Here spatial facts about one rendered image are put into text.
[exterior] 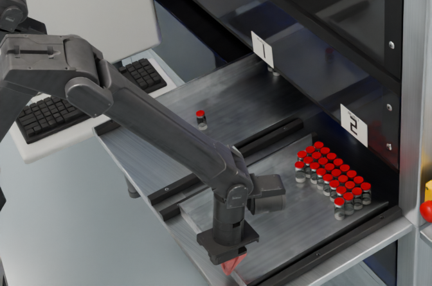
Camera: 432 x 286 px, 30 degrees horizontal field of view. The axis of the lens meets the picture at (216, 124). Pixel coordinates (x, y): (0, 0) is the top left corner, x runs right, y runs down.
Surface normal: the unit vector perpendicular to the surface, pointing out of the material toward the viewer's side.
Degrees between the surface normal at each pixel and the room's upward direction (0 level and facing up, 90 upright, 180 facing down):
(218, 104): 0
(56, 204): 0
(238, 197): 97
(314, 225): 0
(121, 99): 102
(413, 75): 90
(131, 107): 96
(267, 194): 97
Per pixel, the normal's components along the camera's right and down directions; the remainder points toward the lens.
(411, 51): -0.85, 0.42
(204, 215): -0.13, -0.74
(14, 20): 0.27, 0.73
